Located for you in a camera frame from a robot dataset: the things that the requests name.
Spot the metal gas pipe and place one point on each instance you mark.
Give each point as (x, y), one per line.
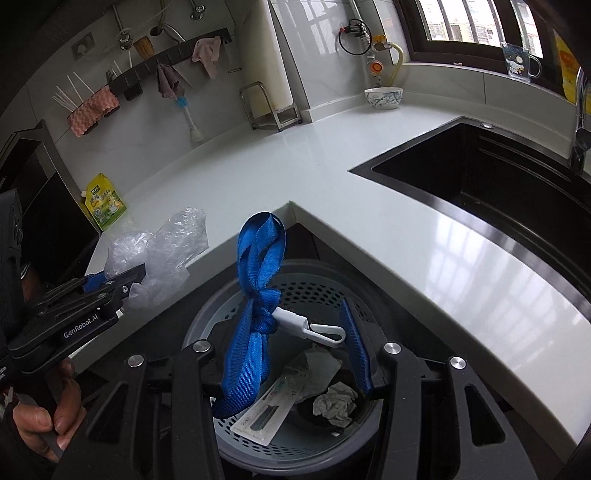
(364, 37)

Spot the clear printed mug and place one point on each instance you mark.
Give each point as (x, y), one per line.
(515, 62)

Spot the black kitchen appliance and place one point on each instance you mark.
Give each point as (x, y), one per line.
(55, 217)

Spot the green yellow pouch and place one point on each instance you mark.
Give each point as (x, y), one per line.
(106, 203)

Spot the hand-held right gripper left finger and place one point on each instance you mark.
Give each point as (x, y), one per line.
(194, 369)

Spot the clear plastic bag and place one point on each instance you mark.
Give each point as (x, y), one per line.
(171, 249)

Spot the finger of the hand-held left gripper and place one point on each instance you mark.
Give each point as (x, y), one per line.
(94, 281)
(131, 277)

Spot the white cutting board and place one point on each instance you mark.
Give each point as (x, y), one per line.
(272, 60)

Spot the pink wavy dishcloth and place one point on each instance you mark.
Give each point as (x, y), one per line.
(92, 113)

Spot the metal forks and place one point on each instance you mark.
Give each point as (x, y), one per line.
(111, 76)

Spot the metal cutting board rack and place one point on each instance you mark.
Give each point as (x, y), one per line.
(251, 86)

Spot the pink hanging cloth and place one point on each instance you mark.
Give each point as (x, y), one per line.
(207, 53)

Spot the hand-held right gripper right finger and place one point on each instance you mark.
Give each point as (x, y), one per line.
(355, 350)

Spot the grey wall socket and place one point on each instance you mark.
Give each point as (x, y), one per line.
(84, 46)

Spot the grey perforated trash bin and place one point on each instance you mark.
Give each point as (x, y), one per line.
(318, 270)

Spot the white blue bottle brush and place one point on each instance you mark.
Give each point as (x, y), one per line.
(196, 134)

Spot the chrome faucet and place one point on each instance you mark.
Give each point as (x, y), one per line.
(579, 138)

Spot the grey purple hanging cloth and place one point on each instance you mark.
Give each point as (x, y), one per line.
(167, 83)

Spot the white patterned ceramic bowl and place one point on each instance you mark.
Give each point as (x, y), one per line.
(383, 98)

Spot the white orange gas regulator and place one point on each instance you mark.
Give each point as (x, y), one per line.
(376, 67)

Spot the dark framed window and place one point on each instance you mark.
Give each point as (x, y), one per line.
(415, 32)

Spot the black wall rail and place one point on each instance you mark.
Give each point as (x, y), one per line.
(180, 48)

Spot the white straws bundle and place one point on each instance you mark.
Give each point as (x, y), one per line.
(62, 101)

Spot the person's left hand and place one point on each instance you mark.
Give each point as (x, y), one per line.
(64, 406)

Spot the white blister pack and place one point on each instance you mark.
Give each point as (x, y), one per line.
(258, 417)

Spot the yellow detergent bottle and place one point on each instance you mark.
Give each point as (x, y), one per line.
(565, 64)

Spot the white tissue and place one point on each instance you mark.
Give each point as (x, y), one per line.
(323, 369)
(334, 404)

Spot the black kitchen sink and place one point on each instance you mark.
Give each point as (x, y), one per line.
(498, 194)

